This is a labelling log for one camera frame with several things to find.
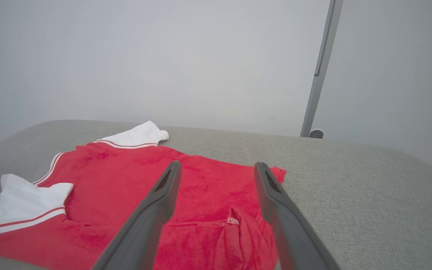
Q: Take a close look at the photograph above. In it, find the grey metal pole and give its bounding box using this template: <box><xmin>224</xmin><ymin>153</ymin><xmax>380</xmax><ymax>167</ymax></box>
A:
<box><xmin>300</xmin><ymin>0</ymin><xmax>344</xmax><ymax>138</ymax></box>

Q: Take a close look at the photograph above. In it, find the grey door panel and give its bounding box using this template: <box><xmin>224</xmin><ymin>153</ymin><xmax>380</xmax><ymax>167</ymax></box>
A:
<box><xmin>310</xmin><ymin>0</ymin><xmax>432</xmax><ymax>184</ymax></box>

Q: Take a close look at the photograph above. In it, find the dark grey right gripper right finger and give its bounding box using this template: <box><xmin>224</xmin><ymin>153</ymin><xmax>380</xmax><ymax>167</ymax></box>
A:
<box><xmin>254</xmin><ymin>162</ymin><xmax>342</xmax><ymax>270</ymax></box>

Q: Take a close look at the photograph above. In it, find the red and white basketball jersey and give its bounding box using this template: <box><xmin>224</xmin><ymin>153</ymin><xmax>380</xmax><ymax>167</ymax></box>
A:
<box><xmin>0</xmin><ymin>120</ymin><xmax>287</xmax><ymax>270</ymax></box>

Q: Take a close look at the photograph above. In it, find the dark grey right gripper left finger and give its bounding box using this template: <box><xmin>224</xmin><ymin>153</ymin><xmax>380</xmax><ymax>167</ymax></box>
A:
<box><xmin>90</xmin><ymin>160</ymin><xmax>182</xmax><ymax>270</ymax></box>

